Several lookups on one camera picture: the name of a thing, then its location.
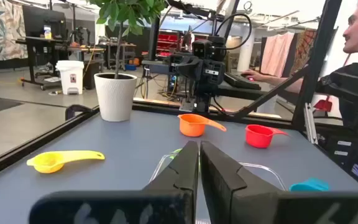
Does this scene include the black monitor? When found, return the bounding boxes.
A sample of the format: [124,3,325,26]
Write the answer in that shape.
[22,4,68,40]

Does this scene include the black keyboard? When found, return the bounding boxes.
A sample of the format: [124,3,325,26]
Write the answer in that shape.
[224,72,262,91]

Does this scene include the red dustpan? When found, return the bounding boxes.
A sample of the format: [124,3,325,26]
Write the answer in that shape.
[313,95,334,113]

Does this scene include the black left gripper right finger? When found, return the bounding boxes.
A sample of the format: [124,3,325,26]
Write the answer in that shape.
[200,141,280,224]

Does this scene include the black table clamp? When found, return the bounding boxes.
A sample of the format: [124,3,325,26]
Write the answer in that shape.
[65,104,94,121]

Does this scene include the red measuring cup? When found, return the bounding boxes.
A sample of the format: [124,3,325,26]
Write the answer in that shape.
[245,124,289,149]

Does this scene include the yellow measuring cup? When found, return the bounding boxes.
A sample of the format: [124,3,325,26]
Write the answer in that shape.
[26,150,106,174]

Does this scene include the floral patterned curtain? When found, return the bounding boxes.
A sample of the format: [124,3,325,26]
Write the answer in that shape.
[0,0,28,62]

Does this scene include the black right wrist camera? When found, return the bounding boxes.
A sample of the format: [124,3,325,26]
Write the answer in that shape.
[191,36,227,62]

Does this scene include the teal measuring cup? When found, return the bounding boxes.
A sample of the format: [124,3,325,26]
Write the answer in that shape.
[289,177,331,192]

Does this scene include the brown patterned hanging cloth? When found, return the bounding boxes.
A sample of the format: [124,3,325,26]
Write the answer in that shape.
[290,29,317,75]

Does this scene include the pink hanging cloth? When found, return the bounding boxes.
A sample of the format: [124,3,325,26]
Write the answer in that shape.
[259,30,295,77]

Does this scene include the green leafy plant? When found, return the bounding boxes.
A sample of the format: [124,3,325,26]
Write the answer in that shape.
[88,0,169,80]

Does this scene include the orange measuring cup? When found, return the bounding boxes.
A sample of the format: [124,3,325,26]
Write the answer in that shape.
[177,113,227,138]

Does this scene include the white trash bin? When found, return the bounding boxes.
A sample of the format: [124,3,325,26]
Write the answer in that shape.
[55,60,85,95]

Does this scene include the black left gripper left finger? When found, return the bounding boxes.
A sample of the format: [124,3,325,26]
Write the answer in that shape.
[143,141,200,192]

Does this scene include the black wheeled desk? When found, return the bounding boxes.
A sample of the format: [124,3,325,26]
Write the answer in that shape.
[15,36,71,91]

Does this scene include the white ribbed plant pot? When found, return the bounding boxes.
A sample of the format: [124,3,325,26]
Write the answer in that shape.
[93,72,138,122]

